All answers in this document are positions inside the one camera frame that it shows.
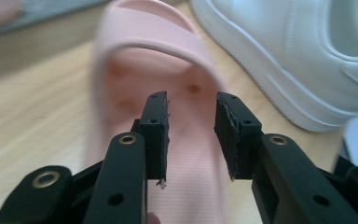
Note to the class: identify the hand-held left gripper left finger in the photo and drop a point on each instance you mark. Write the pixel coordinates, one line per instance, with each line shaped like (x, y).
(157, 140)

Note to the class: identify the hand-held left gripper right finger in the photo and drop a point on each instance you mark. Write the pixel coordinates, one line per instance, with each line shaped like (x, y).
(239, 140)

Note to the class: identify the white sneaker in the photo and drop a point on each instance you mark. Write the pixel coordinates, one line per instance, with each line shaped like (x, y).
(292, 56)

